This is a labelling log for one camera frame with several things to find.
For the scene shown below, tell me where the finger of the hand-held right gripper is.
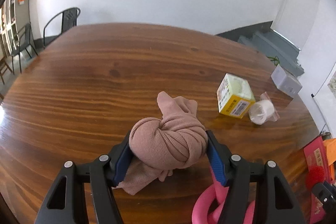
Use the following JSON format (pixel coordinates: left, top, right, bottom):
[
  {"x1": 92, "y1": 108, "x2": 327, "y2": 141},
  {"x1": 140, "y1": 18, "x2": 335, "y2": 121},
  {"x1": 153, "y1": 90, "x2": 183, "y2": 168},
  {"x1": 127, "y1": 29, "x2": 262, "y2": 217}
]
[{"x1": 311, "y1": 181, "x2": 336, "y2": 211}]

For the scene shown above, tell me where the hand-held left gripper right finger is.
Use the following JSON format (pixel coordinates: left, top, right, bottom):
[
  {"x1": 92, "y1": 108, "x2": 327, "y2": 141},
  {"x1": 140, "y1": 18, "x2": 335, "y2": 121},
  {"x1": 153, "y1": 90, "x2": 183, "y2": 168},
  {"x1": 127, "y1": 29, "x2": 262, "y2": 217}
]
[{"x1": 205, "y1": 130, "x2": 306, "y2": 224}]

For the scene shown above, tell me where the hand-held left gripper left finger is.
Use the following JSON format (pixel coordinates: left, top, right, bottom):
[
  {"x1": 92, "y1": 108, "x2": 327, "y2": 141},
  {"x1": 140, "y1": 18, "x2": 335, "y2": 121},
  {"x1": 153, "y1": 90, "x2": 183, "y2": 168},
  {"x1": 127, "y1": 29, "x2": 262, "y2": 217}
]
[{"x1": 37, "y1": 130, "x2": 134, "y2": 224}]

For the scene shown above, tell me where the pink tin box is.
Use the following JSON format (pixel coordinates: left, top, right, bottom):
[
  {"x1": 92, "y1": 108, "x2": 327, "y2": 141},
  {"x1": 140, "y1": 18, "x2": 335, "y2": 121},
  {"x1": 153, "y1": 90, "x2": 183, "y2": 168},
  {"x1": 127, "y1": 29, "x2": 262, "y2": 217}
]
[{"x1": 303, "y1": 135, "x2": 336, "y2": 224}]

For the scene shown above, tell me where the pink foam twist rod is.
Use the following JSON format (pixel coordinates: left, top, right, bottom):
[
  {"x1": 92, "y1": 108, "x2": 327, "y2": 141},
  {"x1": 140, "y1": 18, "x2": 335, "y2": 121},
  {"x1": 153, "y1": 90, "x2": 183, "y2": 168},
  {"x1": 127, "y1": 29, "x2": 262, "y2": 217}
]
[{"x1": 192, "y1": 177, "x2": 256, "y2": 224}]

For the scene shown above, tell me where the large orange toy cube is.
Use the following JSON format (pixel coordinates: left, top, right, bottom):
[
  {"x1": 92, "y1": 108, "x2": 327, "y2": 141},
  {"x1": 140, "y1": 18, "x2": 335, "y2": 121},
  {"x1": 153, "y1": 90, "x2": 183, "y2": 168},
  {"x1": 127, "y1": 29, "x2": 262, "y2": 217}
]
[{"x1": 322, "y1": 138, "x2": 336, "y2": 169}]

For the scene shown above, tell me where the beige pink knotted sock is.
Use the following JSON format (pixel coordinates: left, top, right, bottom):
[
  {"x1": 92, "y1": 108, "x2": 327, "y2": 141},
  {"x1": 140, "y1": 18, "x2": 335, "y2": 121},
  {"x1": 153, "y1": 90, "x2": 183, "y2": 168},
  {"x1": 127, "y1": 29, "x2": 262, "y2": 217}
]
[{"x1": 115, "y1": 91, "x2": 208, "y2": 195}]

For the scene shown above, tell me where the yellow cardboard box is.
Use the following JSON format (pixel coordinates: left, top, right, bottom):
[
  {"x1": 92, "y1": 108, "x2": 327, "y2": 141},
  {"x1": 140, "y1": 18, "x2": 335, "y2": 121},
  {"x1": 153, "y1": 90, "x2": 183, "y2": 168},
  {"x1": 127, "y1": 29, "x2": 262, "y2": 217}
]
[{"x1": 217, "y1": 73, "x2": 256, "y2": 119}]

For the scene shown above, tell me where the white tape roll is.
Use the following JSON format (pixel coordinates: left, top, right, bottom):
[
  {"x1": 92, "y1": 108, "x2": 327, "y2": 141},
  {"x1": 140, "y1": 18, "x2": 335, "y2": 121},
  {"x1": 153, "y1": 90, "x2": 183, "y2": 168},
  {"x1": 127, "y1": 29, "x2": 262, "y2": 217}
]
[{"x1": 248, "y1": 92, "x2": 280, "y2": 125}]

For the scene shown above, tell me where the wooden desk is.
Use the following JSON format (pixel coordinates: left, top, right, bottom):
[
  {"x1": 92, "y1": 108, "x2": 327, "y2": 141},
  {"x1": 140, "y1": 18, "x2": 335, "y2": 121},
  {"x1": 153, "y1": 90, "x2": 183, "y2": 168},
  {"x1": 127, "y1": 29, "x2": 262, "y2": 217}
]
[{"x1": 0, "y1": 22, "x2": 319, "y2": 224}]

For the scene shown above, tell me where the white cardboard box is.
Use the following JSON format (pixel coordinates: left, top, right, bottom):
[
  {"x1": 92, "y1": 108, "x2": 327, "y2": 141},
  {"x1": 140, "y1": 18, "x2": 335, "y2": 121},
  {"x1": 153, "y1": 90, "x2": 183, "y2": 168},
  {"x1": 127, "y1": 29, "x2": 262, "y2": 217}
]
[{"x1": 270, "y1": 64, "x2": 303, "y2": 98}]

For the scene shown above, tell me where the grey staircase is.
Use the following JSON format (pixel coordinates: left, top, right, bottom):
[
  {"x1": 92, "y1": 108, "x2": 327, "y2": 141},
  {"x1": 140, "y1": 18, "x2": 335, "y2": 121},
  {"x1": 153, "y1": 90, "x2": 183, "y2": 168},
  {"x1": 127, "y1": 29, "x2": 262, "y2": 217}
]
[{"x1": 238, "y1": 30, "x2": 305, "y2": 77}]

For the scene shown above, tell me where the wooden chair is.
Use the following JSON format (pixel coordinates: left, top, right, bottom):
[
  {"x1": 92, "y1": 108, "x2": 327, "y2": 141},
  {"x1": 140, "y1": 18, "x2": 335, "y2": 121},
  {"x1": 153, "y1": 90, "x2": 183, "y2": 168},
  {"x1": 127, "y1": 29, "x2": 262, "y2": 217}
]
[{"x1": 0, "y1": 57, "x2": 13, "y2": 84}]

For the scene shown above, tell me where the black metal chair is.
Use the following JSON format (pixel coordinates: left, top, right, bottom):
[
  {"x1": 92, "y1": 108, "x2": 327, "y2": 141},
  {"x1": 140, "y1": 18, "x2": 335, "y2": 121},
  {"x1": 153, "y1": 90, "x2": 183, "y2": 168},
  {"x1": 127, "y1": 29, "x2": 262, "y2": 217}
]
[
  {"x1": 10, "y1": 23, "x2": 37, "y2": 73},
  {"x1": 43, "y1": 7, "x2": 81, "y2": 48}
]

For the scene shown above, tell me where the grey glass door cabinet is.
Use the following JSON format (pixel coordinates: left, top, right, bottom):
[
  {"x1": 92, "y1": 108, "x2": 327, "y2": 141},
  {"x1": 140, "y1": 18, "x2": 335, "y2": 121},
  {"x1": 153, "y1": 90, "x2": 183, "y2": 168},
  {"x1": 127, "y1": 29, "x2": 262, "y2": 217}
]
[{"x1": 0, "y1": 0, "x2": 30, "y2": 48}]

